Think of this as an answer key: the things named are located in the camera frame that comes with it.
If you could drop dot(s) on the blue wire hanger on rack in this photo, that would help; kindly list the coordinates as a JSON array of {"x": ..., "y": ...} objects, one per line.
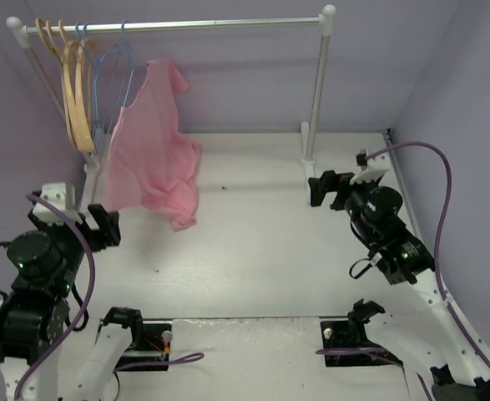
[{"x": 85, "y": 77}]

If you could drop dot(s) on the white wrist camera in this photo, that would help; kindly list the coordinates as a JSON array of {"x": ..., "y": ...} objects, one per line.
[
  {"x": 369, "y": 169},
  {"x": 60, "y": 195}
]

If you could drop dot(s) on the white clothes rack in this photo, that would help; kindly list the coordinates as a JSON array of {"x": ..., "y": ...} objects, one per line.
[{"x": 95, "y": 165}]

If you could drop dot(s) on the wooden hanger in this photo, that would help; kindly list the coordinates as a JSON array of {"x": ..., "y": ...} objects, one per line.
[
  {"x": 72, "y": 90},
  {"x": 87, "y": 125},
  {"x": 77, "y": 96}
]

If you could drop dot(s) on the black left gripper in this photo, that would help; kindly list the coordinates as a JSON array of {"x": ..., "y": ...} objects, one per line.
[{"x": 93, "y": 228}]

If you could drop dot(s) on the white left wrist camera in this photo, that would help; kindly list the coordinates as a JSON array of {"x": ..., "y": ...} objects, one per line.
[{"x": 60, "y": 195}]

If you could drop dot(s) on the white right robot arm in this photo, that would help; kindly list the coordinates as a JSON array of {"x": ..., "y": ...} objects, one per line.
[{"x": 411, "y": 319}]

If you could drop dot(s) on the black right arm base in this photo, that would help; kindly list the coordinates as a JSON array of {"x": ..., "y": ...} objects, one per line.
[{"x": 342, "y": 348}]

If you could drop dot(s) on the blue wire hanger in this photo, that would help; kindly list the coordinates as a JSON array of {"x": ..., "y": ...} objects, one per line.
[
  {"x": 101, "y": 57},
  {"x": 85, "y": 77},
  {"x": 124, "y": 70}
]

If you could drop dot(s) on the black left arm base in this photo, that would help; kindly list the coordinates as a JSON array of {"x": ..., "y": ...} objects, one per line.
[{"x": 151, "y": 352}]

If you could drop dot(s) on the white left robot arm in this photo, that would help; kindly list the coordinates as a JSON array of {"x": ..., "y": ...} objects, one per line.
[{"x": 56, "y": 277}]

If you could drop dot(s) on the pink t shirt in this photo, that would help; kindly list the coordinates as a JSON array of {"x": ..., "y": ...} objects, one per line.
[{"x": 150, "y": 162}]

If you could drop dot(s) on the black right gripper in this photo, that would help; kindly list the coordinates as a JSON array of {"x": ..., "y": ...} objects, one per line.
[{"x": 336, "y": 190}]

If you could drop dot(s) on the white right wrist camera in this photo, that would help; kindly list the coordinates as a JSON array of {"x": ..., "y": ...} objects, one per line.
[{"x": 369, "y": 169}]

